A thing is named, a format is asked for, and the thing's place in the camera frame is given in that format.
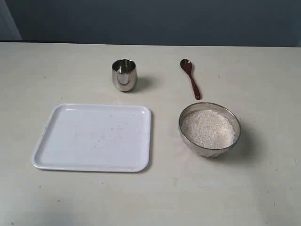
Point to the dark red wooden spoon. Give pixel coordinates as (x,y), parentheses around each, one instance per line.
(187,66)

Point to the small steel cup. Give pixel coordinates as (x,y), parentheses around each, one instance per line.
(124,75)

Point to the steel bowl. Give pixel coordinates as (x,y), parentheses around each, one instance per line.
(219,109)

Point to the white rectangular tray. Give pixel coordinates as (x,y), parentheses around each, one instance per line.
(96,138)

